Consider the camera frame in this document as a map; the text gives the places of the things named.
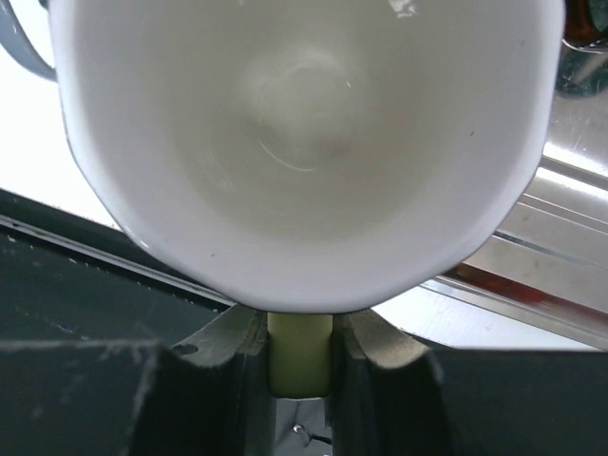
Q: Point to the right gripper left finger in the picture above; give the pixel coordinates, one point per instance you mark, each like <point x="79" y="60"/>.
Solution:
<point x="205" y="396"/>

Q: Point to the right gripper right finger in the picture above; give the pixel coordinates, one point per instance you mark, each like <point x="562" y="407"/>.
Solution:
<point x="394" y="395"/>

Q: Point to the pale yellow-green mug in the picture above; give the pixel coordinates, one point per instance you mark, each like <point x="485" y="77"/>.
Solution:
<point x="307" y="158"/>

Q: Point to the grey-blue mug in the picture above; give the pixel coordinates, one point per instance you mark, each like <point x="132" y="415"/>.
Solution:
<point x="18" y="46"/>

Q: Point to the steel baking tray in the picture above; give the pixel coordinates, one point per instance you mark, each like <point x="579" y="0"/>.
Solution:
<point x="540" y="282"/>

